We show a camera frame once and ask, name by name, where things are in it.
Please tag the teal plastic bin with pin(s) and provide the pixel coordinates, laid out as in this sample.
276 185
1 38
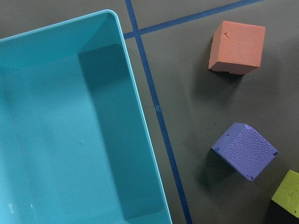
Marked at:
74 144

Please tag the purple foam block left side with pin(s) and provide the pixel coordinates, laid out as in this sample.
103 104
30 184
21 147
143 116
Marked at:
245 149

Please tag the orange foam block left side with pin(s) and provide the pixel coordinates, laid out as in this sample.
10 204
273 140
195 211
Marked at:
236 48

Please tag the yellow foam block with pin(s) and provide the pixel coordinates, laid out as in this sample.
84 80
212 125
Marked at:
287 194

